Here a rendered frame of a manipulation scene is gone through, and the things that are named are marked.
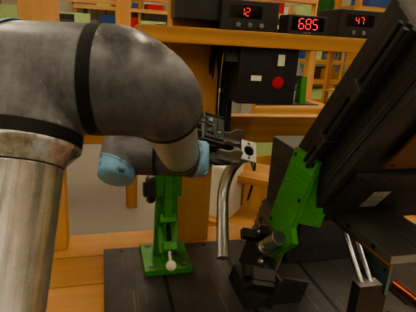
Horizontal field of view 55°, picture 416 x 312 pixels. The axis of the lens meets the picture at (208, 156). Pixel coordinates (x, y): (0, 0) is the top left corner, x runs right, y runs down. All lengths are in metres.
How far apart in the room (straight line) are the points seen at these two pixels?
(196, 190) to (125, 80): 0.89
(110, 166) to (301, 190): 0.44
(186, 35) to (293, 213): 0.50
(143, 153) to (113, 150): 0.06
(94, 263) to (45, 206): 0.82
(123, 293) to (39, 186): 0.69
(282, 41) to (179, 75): 0.71
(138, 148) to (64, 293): 0.49
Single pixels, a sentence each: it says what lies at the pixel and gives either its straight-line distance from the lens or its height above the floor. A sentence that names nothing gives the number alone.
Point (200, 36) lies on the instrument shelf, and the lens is 1.03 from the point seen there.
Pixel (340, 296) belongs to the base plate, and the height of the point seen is 0.90.
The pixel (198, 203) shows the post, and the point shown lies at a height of 1.01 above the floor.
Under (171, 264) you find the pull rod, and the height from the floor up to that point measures 0.95.
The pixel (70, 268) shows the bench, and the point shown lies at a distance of 1.21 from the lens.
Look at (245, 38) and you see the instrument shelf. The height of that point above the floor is 1.52.
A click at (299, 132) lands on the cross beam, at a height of 1.22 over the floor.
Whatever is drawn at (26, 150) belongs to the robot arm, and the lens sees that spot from 0.40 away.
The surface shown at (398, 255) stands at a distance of 0.89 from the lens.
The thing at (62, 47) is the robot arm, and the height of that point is 1.51.
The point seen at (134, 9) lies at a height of 1.98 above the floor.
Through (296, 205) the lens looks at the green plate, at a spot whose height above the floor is 1.16.
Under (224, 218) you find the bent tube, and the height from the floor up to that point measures 1.09.
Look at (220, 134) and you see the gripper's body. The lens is 0.88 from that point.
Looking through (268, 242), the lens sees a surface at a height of 1.07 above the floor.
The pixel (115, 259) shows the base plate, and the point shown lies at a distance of 1.19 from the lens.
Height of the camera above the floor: 1.53
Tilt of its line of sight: 17 degrees down
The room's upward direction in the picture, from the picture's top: 4 degrees clockwise
